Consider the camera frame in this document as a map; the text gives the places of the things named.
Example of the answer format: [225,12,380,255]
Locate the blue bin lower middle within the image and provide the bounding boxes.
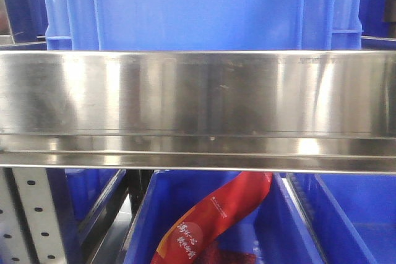
[124,170,323,263]

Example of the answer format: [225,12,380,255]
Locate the blue bin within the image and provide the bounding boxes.
[46,168,124,246]
[286,173,395,263]
[124,170,323,263]

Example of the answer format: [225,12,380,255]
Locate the blue bin lower left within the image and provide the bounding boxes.
[46,168,124,246]

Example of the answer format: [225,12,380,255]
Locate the blue bin lower right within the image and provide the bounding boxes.
[286,173,395,263]

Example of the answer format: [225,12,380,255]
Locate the red snack bag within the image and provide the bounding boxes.
[150,171,273,263]

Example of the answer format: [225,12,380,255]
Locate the large blue crate on shelf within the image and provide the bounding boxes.
[45,0,362,50]

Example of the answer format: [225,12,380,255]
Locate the stainless steel shelf rail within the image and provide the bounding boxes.
[1,51,395,174]

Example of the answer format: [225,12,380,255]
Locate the perforated metal shelf post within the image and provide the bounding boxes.
[1,168,67,263]

